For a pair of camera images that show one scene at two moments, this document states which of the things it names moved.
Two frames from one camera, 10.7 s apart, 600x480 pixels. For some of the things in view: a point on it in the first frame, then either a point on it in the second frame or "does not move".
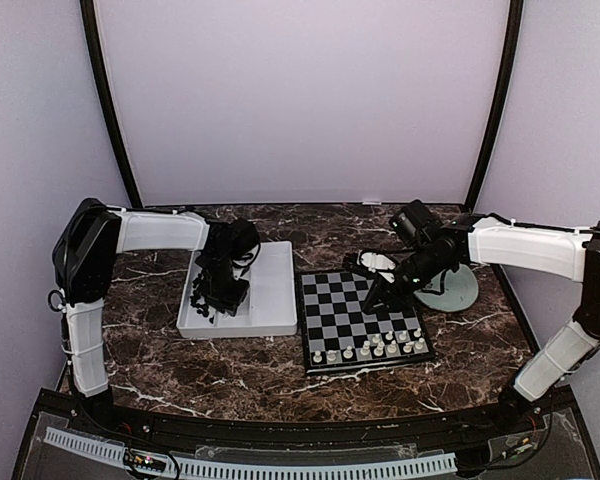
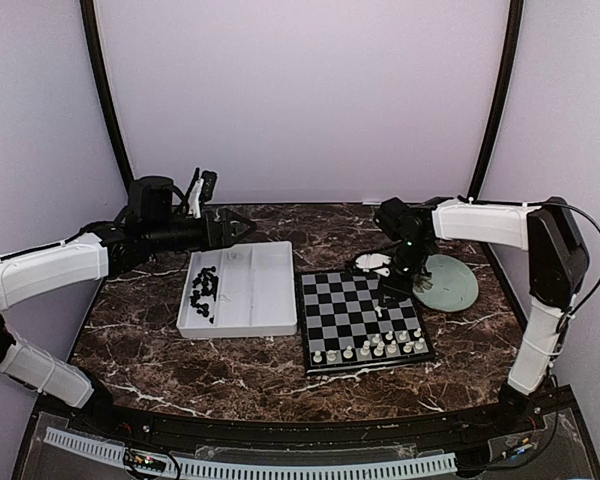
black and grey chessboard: [339, 336] does not move
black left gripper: [229, 302] to [224, 229]
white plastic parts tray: [270, 309] does not move
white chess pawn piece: [348, 354] does not move
